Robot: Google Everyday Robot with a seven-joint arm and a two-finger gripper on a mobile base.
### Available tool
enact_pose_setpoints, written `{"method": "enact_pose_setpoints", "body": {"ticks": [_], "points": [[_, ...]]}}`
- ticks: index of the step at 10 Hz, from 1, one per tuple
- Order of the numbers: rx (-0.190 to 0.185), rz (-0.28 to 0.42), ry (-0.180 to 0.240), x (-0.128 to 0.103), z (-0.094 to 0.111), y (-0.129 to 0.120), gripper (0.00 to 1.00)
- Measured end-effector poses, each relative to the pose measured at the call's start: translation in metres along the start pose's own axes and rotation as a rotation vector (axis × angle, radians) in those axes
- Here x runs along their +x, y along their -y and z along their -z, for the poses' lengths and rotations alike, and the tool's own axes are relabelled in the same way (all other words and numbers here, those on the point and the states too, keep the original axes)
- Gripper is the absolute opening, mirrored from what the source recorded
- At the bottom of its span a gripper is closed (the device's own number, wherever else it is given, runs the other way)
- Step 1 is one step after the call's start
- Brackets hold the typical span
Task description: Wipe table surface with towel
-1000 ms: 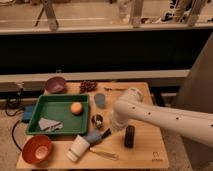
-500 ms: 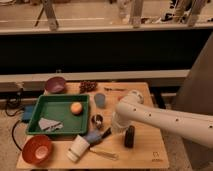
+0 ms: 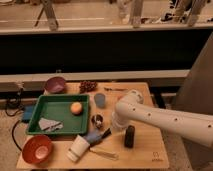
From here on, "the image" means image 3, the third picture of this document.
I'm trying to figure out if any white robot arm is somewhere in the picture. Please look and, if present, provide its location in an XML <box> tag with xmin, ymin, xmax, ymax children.
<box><xmin>110</xmin><ymin>90</ymin><xmax>213</xmax><ymax>148</ymax></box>

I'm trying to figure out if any grey folded towel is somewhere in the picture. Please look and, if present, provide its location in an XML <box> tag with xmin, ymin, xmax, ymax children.
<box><xmin>38</xmin><ymin>118</ymin><xmax>63</xmax><ymax>132</ymax></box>

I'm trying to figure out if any silver fork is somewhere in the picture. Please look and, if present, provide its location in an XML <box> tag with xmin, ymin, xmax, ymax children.
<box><xmin>104</xmin><ymin>87</ymin><xmax>127</xmax><ymax>91</ymax></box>

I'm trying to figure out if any blue plastic cup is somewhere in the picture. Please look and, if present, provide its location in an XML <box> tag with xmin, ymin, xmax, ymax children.
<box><xmin>94</xmin><ymin>93</ymin><xmax>105</xmax><ymax>108</ymax></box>

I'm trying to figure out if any bunch of dark grapes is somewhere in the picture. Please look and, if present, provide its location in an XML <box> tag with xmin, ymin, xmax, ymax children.
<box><xmin>79</xmin><ymin>81</ymin><xmax>97</xmax><ymax>93</ymax></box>

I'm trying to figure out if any small metal cup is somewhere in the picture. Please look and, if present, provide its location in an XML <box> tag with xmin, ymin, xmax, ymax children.
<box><xmin>91</xmin><ymin>114</ymin><xmax>103</xmax><ymax>129</ymax></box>

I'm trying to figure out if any orange round fruit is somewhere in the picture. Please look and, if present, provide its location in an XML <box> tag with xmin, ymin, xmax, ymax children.
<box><xmin>70</xmin><ymin>102</ymin><xmax>83</xmax><ymax>115</ymax></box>

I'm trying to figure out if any purple bowl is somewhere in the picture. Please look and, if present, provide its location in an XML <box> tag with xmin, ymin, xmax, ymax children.
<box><xmin>44</xmin><ymin>76</ymin><xmax>66</xmax><ymax>94</ymax></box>

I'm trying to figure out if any green plastic tray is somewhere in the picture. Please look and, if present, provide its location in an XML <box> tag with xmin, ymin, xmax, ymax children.
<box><xmin>27</xmin><ymin>94</ymin><xmax>89</xmax><ymax>135</ymax></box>

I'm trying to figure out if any black remote control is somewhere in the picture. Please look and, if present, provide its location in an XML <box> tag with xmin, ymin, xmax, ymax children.
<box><xmin>124</xmin><ymin>125</ymin><xmax>135</xmax><ymax>148</ymax></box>

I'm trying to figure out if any white paper cup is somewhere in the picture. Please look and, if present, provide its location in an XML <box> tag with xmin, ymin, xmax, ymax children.
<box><xmin>67</xmin><ymin>135</ymin><xmax>90</xmax><ymax>162</ymax></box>

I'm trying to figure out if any wooden chopsticks pair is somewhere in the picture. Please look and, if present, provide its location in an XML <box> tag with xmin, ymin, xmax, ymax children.
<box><xmin>90</xmin><ymin>148</ymin><xmax>119</xmax><ymax>160</ymax></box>

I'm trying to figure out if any blue box on floor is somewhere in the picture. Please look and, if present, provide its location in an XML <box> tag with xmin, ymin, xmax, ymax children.
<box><xmin>22</xmin><ymin>105</ymin><xmax>34</xmax><ymax>123</ymax></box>

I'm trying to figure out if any red bowl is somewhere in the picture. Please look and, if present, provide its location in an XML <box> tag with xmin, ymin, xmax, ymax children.
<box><xmin>22</xmin><ymin>135</ymin><xmax>53</xmax><ymax>164</ymax></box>

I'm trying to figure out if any blue handled black brush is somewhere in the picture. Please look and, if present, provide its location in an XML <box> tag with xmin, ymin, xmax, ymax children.
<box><xmin>84</xmin><ymin>129</ymin><xmax>111</xmax><ymax>145</ymax></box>

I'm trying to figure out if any black floor cable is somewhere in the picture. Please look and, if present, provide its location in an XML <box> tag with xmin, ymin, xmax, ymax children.
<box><xmin>4</xmin><ymin>87</ymin><xmax>26</xmax><ymax>151</ymax></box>

